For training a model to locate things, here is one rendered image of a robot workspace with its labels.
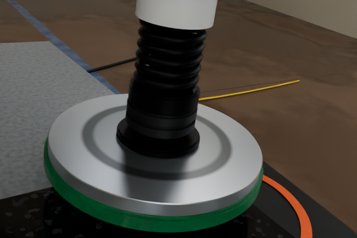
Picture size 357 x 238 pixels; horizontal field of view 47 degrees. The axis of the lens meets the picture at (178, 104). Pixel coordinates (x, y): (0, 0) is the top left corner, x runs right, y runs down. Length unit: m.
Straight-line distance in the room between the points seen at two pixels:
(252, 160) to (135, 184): 0.12
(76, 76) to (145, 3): 0.37
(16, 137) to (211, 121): 0.23
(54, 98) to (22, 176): 0.19
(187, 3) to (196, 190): 0.15
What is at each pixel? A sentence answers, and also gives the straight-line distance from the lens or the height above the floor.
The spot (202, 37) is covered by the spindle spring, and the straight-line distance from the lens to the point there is 0.37.
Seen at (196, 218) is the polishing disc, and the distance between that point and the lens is 0.35.
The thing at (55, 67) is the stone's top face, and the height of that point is 0.85.
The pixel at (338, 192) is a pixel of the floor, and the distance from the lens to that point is 2.21.
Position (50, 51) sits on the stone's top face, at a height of 0.85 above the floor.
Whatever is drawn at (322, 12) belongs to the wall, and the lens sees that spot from 6.19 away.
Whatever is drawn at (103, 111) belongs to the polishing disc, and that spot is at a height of 0.90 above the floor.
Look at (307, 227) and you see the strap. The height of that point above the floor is 0.02.
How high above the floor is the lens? 1.11
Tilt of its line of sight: 24 degrees down
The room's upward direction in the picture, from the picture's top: 9 degrees clockwise
